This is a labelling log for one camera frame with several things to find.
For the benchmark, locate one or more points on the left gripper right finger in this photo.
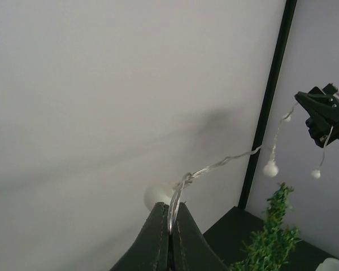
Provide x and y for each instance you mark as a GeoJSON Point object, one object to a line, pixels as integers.
{"type": "Point", "coordinates": [189, 249]}

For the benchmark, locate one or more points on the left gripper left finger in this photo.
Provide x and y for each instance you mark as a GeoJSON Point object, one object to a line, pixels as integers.
{"type": "Point", "coordinates": [150, 249]}

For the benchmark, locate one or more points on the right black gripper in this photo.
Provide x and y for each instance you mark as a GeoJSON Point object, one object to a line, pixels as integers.
{"type": "Point", "coordinates": [323, 123]}

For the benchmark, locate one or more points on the white ball string lights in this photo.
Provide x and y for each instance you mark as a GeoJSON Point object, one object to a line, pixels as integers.
{"type": "Point", "coordinates": [170, 193]}

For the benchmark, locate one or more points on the small green christmas tree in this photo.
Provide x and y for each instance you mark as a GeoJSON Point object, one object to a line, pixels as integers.
{"type": "Point", "coordinates": [270, 247]}

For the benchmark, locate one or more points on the white perforated plastic basket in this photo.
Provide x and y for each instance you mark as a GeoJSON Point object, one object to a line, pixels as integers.
{"type": "Point", "coordinates": [329, 264]}

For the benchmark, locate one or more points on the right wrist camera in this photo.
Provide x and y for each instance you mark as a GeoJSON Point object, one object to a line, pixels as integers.
{"type": "Point", "coordinates": [330, 89]}

